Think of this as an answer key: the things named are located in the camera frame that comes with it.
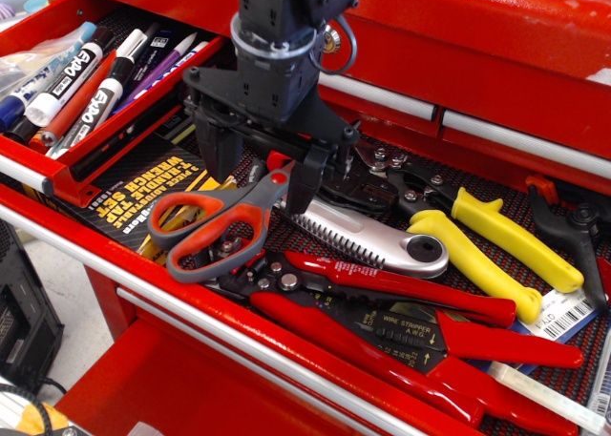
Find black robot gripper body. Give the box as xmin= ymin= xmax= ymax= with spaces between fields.
xmin=183 ymin=15 xmax=358 ymax=176

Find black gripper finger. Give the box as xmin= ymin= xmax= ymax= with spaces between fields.
xmin=193 ymin=108 xmax=243 ymax=180
xmin=285 ymin=145 xmax=329 ymax=215

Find orange grey handled scissors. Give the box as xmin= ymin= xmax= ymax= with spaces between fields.
xmin=148 ymin=162 xmax=295 ymax=283

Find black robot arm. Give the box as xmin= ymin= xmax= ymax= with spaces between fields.
xmin=184 ymin=0 xmax=359 ymax=215

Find red upper pen drawer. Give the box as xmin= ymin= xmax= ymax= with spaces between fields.
xmin=1 ymin=0 xmax=225 ymax=207

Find red tool chest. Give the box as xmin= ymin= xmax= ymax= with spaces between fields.
xmin=1 ymin=0 xmax=610 ymax=435

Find black yellow tap wrench box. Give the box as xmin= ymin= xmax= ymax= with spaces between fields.
xmin=49 ymin=135 xmax=237 ymax=265

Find red black crimping pliers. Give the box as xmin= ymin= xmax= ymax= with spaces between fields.
xmin=247 ymin=149 xmax=398 ymax=216

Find silver chest lock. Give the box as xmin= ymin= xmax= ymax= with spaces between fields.
xmin=324 ymin=25 xmax=342 ymax=54

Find purple pen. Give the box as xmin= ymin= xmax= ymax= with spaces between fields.
xmin=113 ymin=32 xmax=198 ymax=114

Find silver folding saw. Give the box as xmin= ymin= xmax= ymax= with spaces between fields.
xmin=288 ymin=197 xmax=450 ymax=280

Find red marker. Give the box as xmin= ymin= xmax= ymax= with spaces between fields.
xmin=28 ymin=50 xmax=116 ymax=154

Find white black Expo marker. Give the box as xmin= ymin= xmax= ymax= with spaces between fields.
xmin=25 ymin=27 xmax=115 ymax=127

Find blue Expo marker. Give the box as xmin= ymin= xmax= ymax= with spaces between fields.
xmin=1 ymin=22 xmax=96 ymax=133

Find black electronic box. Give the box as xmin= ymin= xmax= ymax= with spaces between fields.
xmin=1 ymin=221 xmax=64 ymax=393

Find black orange pliers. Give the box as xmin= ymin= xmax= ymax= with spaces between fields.
xmin=526 ymin=175 xmax=610 ymax=316

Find white barcode label card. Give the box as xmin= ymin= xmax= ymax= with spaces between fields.
xmin=514 ymin=289 xmax=598 ymax=343

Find yellow sponge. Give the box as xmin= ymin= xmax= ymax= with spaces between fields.
xmin=16 ymin=403 xmax=70 ymax=435

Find clear plastic tube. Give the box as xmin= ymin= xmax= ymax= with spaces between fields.
xmin=488 ymin=362 xmax=609 ymax=435

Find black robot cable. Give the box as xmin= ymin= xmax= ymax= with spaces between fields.
xmin=309 ymin=15 xmax=358 ymax=76

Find red automatic wire stripper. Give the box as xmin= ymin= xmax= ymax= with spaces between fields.
xmin=206 ymin=252 xmax=516 ymax=427

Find yellow handled tin snips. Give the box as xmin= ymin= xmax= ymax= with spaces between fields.
xmin=352 ymin=135 xmax=585 ymax=325

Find red flat wire stripper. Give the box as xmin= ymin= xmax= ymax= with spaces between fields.
xmin=308 ymin=293 xmax=583 ymax=435

